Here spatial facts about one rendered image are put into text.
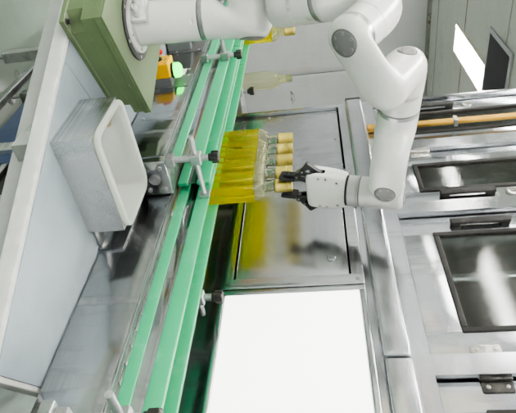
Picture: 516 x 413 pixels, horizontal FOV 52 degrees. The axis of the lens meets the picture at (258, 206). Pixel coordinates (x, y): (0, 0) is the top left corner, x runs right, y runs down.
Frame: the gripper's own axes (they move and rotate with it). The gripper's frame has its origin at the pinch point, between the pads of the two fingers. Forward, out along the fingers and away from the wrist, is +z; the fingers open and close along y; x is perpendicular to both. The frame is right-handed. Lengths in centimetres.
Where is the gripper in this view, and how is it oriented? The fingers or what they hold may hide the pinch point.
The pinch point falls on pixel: (288, 184)
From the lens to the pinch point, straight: 133.6
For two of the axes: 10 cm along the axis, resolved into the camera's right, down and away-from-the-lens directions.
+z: -9.4, -1.0, 3.3
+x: -3.2, 6.2, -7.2
